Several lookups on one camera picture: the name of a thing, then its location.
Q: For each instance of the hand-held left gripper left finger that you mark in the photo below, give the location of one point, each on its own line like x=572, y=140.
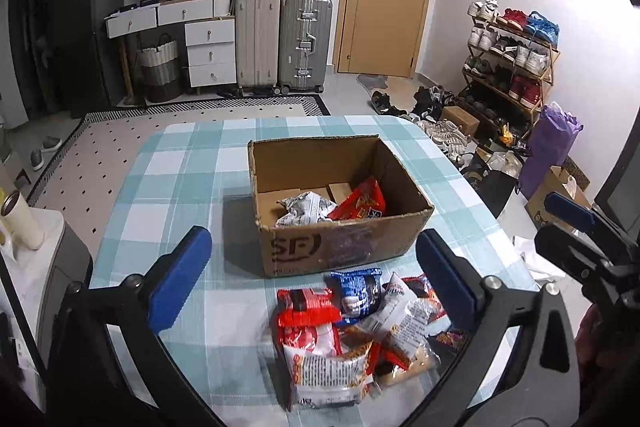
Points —
x=180, y=279

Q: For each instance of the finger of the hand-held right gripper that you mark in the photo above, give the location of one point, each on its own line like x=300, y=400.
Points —
x=570, y=209
x=565, y=252

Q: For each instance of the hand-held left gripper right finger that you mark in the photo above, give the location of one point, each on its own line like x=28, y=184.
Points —
x=445, y=279

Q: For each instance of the red dark snack packet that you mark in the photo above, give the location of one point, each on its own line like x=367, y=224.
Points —
x=416, y=286

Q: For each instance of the white printed snack packet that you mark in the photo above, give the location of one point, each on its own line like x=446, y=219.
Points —
x=400, y=322

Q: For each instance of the blue cookie packet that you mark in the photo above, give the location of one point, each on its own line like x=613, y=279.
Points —
x=357, y=292

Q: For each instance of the clear brown snack packet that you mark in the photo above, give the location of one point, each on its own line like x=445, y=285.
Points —
x=415, y=364

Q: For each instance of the brown cardboard box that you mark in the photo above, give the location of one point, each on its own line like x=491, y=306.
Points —
x=350, y=247

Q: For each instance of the red and white snack bag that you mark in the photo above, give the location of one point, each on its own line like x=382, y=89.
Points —
x=325, y=377

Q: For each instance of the person's right hand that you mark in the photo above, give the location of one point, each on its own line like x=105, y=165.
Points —
x=587, y=347

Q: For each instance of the printed cardboard box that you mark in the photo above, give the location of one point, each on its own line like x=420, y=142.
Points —
x=542, y=202

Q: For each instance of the white crumpled paper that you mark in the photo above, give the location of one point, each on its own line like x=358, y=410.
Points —
x=535, y=259

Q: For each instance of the purple bag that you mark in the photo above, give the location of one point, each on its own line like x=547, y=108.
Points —
x=547, y=152

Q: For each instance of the black bag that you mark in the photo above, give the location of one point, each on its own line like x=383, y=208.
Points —
x=492, y=192

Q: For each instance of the white plastic bag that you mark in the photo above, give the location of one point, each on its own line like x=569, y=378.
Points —
x=505, y=163

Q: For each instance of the teal checked tablecloth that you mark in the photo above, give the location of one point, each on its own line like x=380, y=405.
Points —
x=190, y=187

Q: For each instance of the small yellow item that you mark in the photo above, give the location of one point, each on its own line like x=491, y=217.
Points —
x=507, y=138

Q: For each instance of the red chip packet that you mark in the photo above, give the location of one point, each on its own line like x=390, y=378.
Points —
x=357, y=202

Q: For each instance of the white grey cabinet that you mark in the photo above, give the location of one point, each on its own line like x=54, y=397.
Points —
x=55, y=267

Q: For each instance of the wooden shoe rack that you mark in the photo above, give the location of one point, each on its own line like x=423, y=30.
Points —
x=547, y=79

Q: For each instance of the small plain cardboard box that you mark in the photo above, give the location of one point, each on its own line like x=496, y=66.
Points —
x=460, y=119

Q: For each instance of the silver crumpled snack packet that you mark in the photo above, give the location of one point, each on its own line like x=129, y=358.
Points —
x=305, y=207

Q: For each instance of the beige dotted rug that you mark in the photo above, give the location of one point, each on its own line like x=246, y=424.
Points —
x=90, y=162

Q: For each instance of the scattered shoes pile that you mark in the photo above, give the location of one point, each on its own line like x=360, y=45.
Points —
x=440, y=127

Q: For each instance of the shoe rack with shoes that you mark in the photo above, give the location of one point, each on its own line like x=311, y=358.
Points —
x=525, y=57

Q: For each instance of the cream tumbler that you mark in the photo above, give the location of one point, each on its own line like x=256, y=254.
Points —
x=22, y=222

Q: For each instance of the woven laundry basket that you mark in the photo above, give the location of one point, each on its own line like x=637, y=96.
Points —
x=159, y=72

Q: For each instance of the grey door mat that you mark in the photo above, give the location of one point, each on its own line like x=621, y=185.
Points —
x=372, y=82

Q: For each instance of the white drawer dresser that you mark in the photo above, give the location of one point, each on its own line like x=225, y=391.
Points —
x=210, y=52

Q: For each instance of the beige suitcase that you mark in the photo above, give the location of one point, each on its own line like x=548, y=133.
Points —
x=257, y=37

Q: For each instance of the dark tall cabinet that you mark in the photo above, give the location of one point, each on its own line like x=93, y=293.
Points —
x=85, y=32

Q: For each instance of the silver suitcase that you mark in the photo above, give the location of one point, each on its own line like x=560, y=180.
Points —
x=305, y=42

